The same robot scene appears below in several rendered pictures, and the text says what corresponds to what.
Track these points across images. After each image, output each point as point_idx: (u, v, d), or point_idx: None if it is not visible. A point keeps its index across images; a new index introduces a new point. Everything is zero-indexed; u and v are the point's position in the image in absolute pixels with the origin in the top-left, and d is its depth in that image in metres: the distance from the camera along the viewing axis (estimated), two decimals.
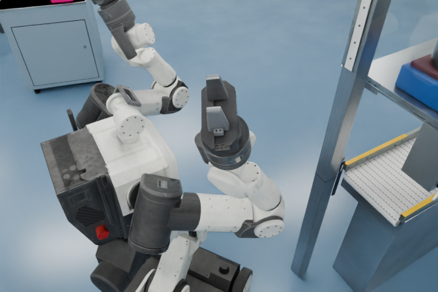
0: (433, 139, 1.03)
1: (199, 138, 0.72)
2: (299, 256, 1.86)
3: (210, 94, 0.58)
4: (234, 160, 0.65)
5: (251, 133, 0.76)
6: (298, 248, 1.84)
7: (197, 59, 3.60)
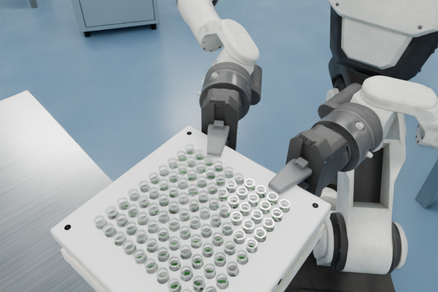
0: None
1: (255, 99, 0.70)
2: (435, 180, 1.60)
3: None
4: (217, 75, 0.63)
5: None
6: (436, 170, 1.58)
7: (253, 7, 3.33)
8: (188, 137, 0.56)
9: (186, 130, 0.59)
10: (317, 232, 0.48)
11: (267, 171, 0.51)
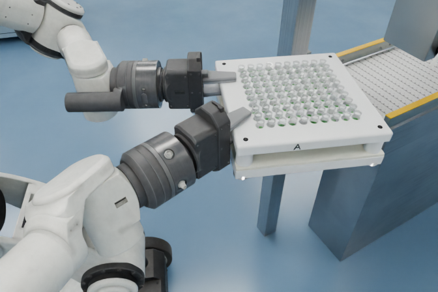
0: None
1: None
2: (264, 208, 1.49)
3: None
4: (168, 150, 0.49)
5: (141, 236, 0.49)
6: (262, 198, 1.46)
7: (169, 14, 3.22)
8: (250, 136, 0.56)
9: (240, 152, 0.55)
10: None
11: (225, 87, 0.65)
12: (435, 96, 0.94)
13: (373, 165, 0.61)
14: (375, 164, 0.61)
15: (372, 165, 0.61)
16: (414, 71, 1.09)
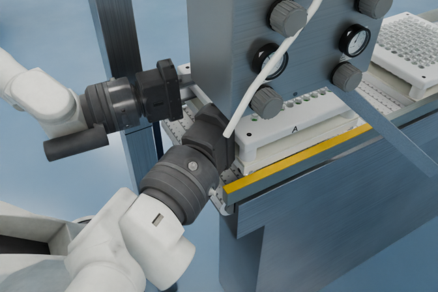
0: None
1: None
2: None
3: None
4: (191, 162, 0.48)
5: (194, 249, 0.45)
6: None
7: None
8: (251, 130, 0.57)
9: (249, 148, 0.56)
10: None
11: (201, 90, 0.65)
12: (309, 152, 0.63)
13: (351, 128, 0.68)
14: (352, 128, 0.68)
15: (350, 129, 0.68)
16: None
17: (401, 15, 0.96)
